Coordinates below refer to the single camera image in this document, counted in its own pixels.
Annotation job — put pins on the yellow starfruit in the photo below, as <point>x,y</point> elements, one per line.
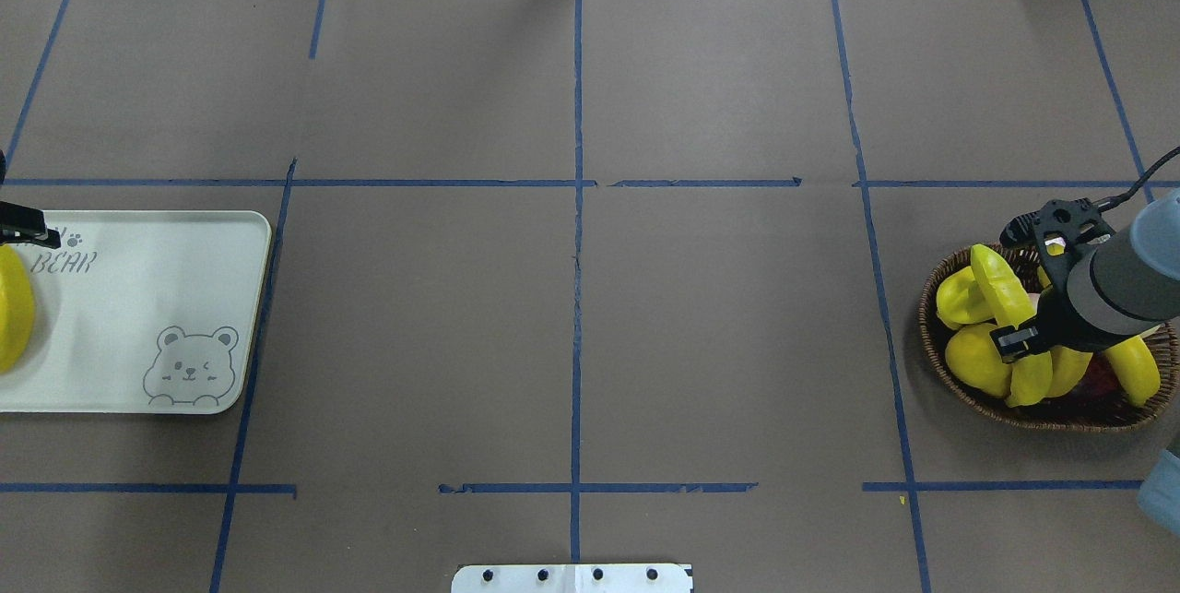
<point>987,290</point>

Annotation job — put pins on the yellow banana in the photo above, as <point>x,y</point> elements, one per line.
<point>17,308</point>
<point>1135,370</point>
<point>1046,375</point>

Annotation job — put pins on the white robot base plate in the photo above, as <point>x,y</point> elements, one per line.
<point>574,577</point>

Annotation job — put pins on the wicker fruit basket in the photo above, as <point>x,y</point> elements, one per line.
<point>1098,405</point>

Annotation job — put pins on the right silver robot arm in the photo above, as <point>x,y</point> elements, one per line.
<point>1106,286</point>

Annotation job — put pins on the white Taiji Bear tray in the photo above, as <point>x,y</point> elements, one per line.
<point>141,311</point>

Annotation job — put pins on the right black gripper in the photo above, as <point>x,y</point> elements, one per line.
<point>1056,301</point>

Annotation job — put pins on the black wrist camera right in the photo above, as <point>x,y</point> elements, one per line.
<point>1071,221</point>

